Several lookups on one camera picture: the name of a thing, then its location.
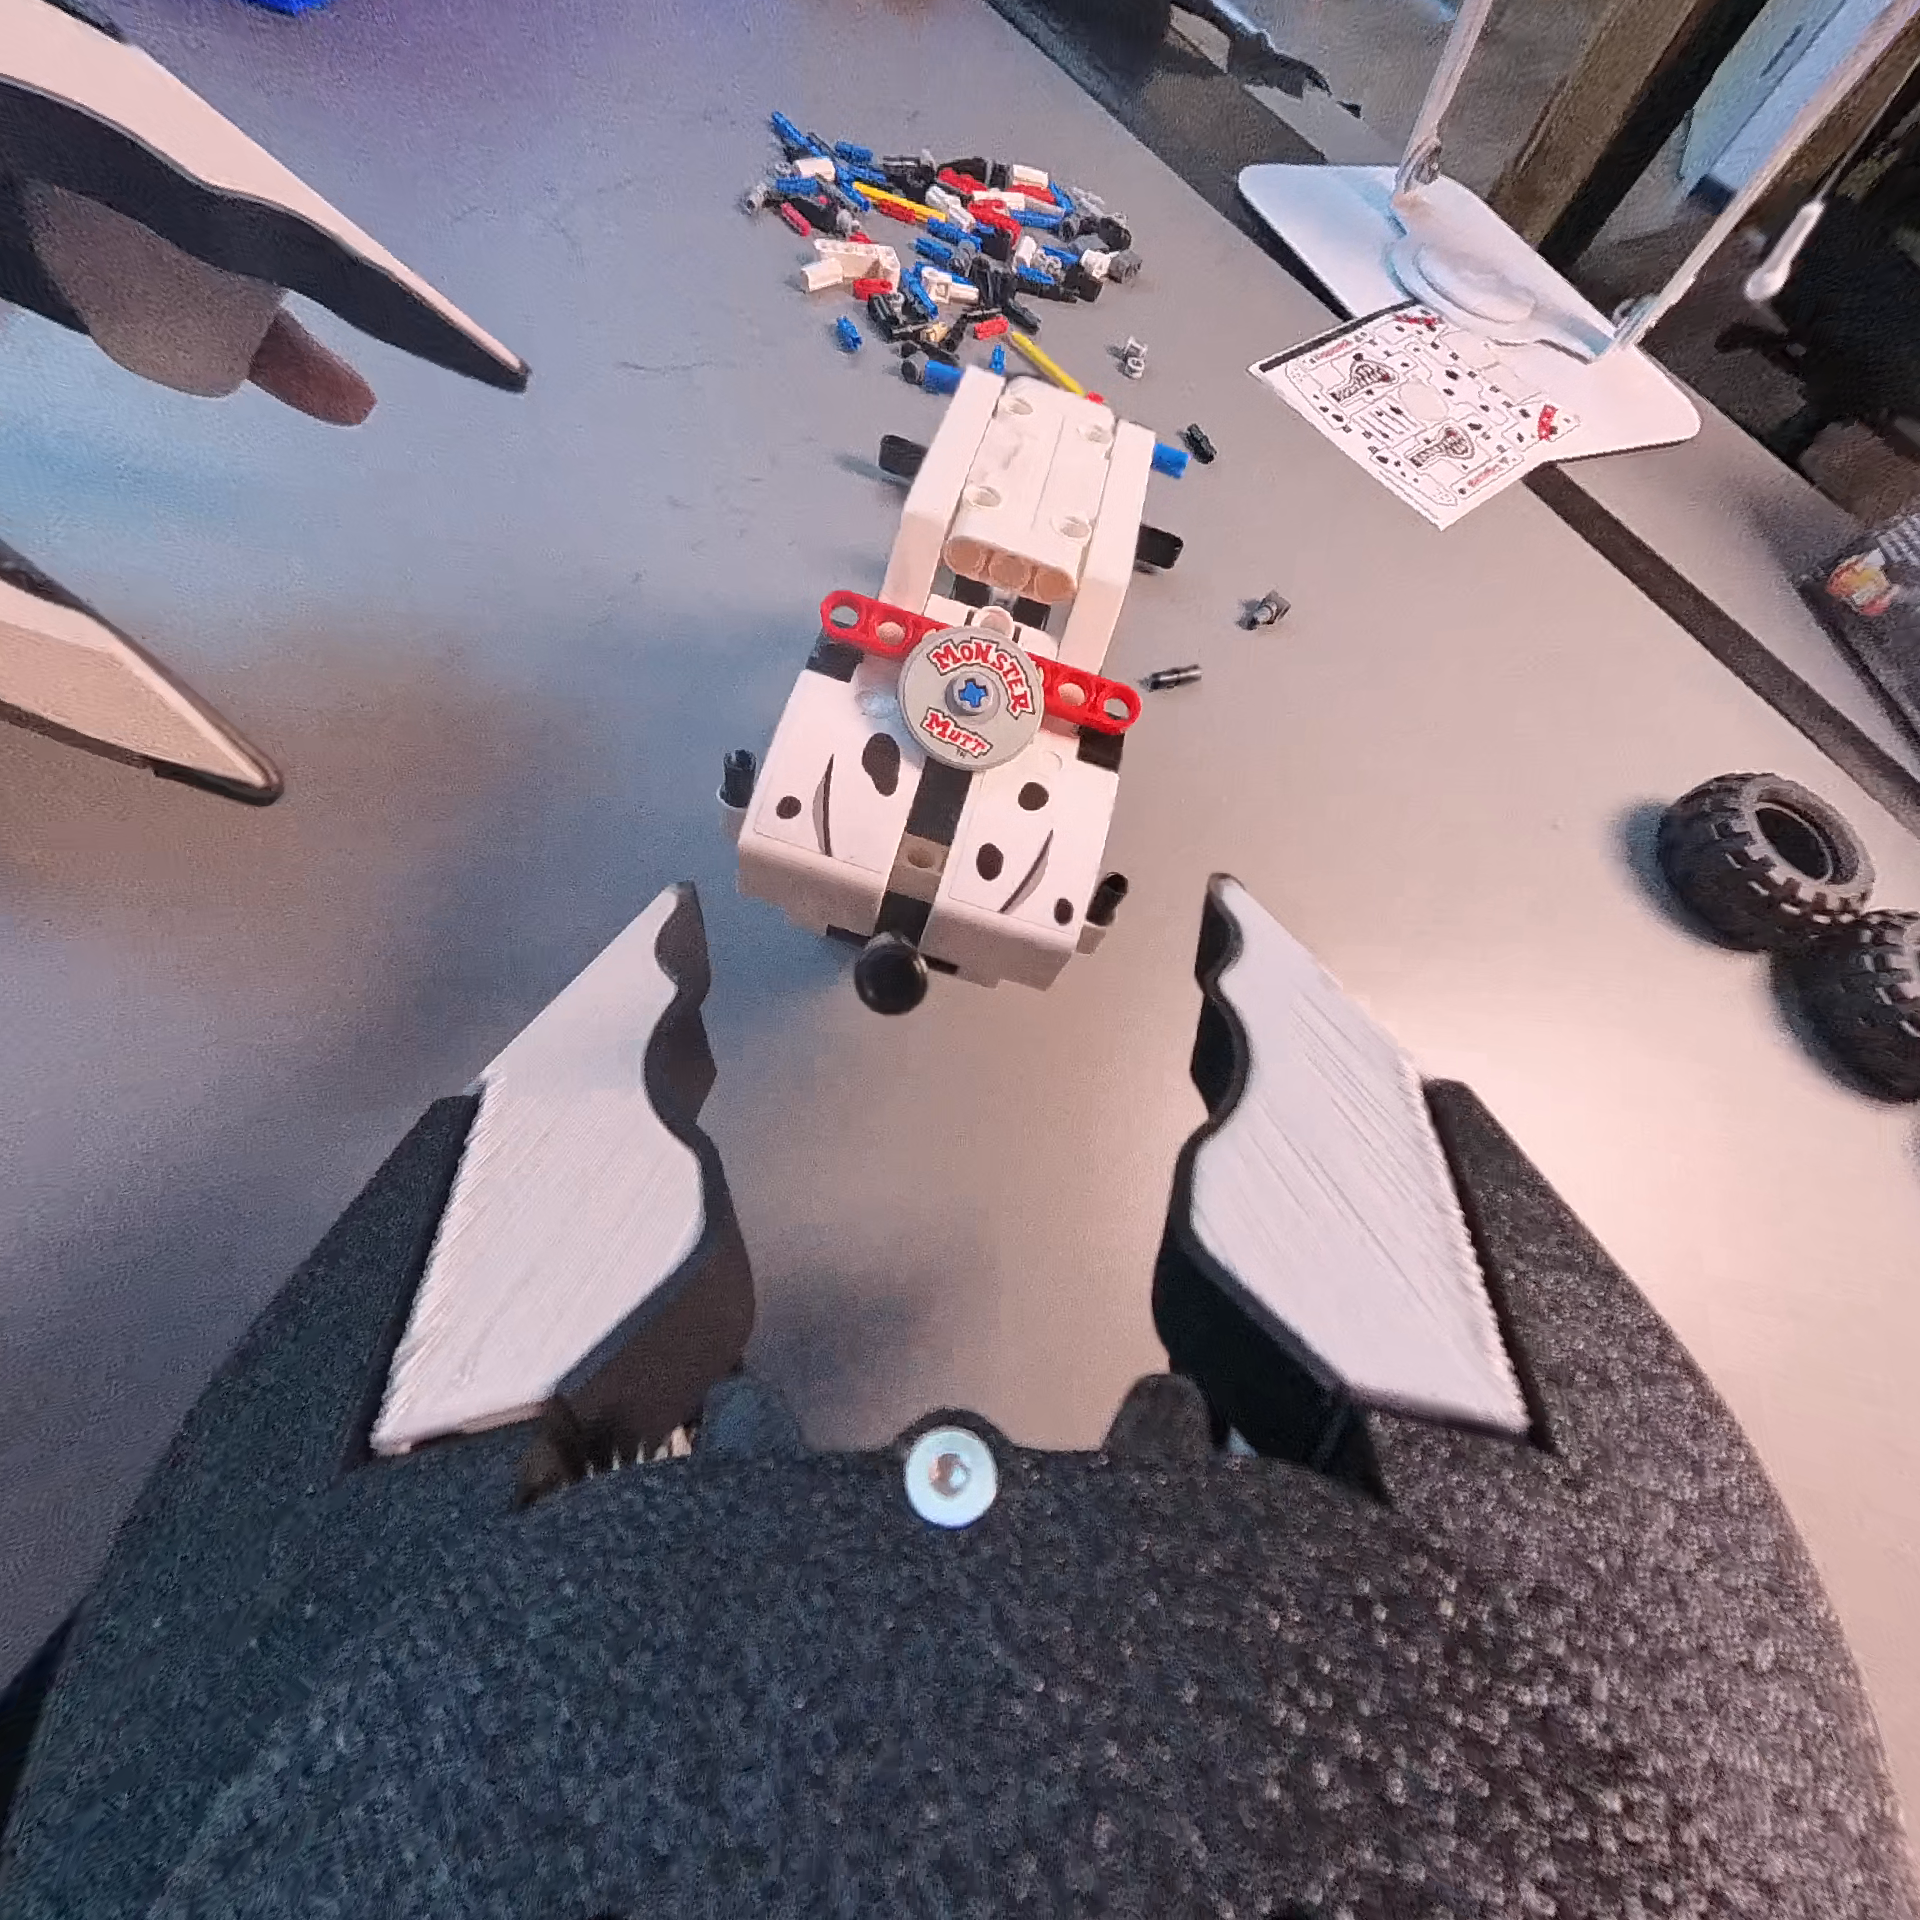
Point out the pile of small brick parts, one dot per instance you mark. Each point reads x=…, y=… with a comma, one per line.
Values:
x=961, y=225

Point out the brick set cardboard box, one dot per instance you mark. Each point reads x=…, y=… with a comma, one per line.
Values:
x=1869, y=599

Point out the grey desk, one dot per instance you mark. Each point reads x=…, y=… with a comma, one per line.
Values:
x=524, y=599

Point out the dark grey brick piece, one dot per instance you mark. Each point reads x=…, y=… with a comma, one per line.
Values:
x=1265, y=609

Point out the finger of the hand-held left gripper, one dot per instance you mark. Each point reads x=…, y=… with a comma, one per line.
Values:
x=90, y=675
x=181, y=136

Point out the white printed sticker sheet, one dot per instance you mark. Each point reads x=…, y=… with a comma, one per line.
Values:
x=1412, y=421

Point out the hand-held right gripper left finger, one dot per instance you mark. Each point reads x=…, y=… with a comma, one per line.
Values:
x=556, y=1200

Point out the black rubber toy tyre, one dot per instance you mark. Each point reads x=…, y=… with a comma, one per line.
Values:
x=1764, y=863
x=1869, y=1004

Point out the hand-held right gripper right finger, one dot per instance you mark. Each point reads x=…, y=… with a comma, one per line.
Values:
x=1350, y=1200

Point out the white spotted brick truck model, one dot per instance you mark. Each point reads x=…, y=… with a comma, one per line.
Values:
x=1021, y=511

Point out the white book stand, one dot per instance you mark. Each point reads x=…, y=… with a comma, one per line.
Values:
x=1350, y=225

